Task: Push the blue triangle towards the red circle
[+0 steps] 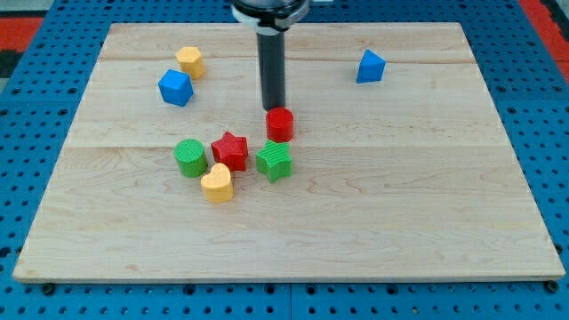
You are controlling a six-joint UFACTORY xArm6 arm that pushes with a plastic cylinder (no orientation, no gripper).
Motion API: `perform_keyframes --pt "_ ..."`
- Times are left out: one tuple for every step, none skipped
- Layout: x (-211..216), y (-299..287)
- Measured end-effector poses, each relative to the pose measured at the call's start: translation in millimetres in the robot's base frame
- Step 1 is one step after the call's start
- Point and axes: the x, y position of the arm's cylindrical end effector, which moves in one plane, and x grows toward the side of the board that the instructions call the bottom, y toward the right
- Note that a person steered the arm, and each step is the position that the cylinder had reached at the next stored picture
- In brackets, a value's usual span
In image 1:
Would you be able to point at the yellow heart block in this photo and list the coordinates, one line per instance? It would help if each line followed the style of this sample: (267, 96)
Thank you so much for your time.
(217, 184)

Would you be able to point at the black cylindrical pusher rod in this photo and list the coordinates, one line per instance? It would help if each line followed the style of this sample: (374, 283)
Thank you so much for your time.
(271, 54)

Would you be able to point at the red cylinder block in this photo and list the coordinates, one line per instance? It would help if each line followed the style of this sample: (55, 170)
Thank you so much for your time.
(279, 124)

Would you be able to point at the blue cube block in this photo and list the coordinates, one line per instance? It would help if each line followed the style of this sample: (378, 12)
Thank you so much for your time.
(175, 88)

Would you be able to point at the green cylinder block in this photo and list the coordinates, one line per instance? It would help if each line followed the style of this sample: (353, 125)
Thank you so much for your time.
(190, 157)

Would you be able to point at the red star block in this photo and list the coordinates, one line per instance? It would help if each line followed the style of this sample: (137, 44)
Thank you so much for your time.
(231, 150)

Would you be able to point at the blue triangle block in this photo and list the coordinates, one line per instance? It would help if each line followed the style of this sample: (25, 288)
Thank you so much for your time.
(371, 68)

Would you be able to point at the yellow hexagon block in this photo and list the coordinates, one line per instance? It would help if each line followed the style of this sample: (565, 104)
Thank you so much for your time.
(191, 61)

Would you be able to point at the green star block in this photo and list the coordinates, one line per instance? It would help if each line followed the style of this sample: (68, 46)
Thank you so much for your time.
(274, 160)

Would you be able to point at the light wooden board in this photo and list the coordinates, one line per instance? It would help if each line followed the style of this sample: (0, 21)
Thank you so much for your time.
(409, 179)

